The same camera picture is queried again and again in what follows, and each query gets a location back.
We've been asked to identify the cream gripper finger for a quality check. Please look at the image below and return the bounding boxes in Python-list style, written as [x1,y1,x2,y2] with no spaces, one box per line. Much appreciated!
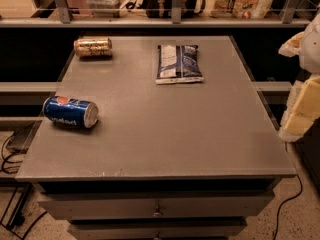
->
[278,32,304,57]
[278,75,320,142]

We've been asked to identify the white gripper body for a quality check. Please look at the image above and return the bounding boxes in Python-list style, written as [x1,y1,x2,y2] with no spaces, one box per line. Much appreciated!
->
[299,14,320,74]

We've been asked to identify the blue pepsi can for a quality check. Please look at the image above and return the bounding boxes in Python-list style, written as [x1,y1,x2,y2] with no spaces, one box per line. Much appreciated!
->
[42,96,99,129]

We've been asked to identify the gold soda can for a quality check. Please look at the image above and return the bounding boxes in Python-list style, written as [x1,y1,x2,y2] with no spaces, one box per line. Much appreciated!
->
[74,37,112,57]

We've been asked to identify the colourful printed bag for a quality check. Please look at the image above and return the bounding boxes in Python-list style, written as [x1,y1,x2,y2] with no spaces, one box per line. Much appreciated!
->
[210,0,273,19]

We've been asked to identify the blue white snack bag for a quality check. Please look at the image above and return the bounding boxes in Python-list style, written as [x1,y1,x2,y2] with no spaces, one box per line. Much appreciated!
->
[156,45,204,85]

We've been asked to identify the grey drawer cabinet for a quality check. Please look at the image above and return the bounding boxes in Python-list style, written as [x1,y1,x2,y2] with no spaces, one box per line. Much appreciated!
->
[17,36,296,226]

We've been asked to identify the upper grey drawer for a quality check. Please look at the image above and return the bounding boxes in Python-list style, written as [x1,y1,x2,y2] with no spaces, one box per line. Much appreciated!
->
[38,191,274,221]

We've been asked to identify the grey drawer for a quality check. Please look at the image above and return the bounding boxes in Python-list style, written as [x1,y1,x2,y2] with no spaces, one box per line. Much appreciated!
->
[38,191,274,221]
[68,220,246,240]

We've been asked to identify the black backpack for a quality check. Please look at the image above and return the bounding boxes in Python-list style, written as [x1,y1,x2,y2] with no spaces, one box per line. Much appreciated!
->
[126,0,206,18]

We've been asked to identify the grey metal railing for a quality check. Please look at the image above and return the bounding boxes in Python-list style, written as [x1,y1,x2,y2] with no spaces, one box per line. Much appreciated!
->
[0,0,319,29]

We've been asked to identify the lower grey drawer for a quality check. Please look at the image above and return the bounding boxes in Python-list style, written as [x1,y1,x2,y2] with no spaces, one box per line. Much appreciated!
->
[68,220,246,240]

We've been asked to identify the grey side shelf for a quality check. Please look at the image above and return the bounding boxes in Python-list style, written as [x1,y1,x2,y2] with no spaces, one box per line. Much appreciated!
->
[0,82,60,131]

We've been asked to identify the black cable right floor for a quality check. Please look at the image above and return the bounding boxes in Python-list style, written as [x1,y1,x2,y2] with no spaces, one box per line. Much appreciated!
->
[271,173,304,240]

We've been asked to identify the black cables left floor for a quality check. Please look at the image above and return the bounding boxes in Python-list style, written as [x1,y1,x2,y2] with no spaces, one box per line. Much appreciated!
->
[0,122,48,240]

